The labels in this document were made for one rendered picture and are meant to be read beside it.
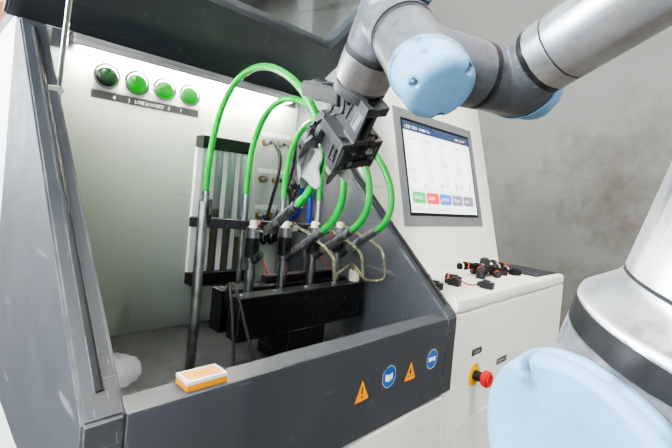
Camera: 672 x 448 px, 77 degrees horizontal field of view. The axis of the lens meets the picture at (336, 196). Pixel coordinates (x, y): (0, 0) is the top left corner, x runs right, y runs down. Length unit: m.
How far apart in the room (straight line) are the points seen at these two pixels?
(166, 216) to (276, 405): 0.58
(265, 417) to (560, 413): 0.44
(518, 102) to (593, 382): 0.35
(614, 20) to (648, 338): 0.30
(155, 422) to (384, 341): 0.38
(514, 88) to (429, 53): 0.13
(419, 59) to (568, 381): 0.29
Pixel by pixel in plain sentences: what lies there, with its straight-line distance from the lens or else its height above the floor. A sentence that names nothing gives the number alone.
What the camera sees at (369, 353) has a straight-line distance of 0.73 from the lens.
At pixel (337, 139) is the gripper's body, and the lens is 0.58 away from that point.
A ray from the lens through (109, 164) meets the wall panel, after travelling 1.01.
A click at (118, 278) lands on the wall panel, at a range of 1.05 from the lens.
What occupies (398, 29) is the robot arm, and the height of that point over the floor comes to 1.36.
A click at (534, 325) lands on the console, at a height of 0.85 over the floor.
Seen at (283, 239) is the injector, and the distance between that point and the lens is 0.87.
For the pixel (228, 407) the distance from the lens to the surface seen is 0.58.
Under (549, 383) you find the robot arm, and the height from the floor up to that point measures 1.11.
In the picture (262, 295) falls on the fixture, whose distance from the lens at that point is 0.82.
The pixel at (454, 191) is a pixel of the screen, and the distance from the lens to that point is 1.43.
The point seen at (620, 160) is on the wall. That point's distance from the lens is 2.55.
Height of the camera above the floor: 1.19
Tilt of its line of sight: 1 degrees down
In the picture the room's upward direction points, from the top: 5 degrees clockwise
